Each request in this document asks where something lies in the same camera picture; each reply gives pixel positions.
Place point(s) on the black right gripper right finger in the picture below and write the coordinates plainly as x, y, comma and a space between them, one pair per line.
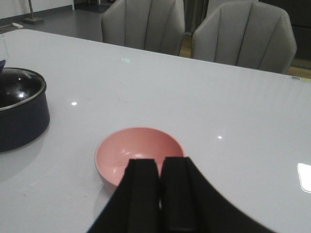
190, 204

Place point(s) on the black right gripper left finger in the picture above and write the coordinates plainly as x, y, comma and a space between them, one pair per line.
134, 206

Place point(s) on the pink plastic bowl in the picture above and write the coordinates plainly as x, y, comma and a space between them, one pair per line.
114, 152

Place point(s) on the glass lid with blue knob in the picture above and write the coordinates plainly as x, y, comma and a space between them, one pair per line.
18, 86

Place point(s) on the dark blue saucepan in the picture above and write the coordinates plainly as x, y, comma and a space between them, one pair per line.
23, 124

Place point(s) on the left grey upholstered chair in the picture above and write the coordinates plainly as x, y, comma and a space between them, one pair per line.
152, 25

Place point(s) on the grey upholstered chair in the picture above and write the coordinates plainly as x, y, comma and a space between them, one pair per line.
152, 25
246, 33

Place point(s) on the right grey upholstered chair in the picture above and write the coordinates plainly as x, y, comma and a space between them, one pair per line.
246, 33

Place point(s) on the floor stand base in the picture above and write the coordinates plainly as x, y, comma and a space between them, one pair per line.
32, 19

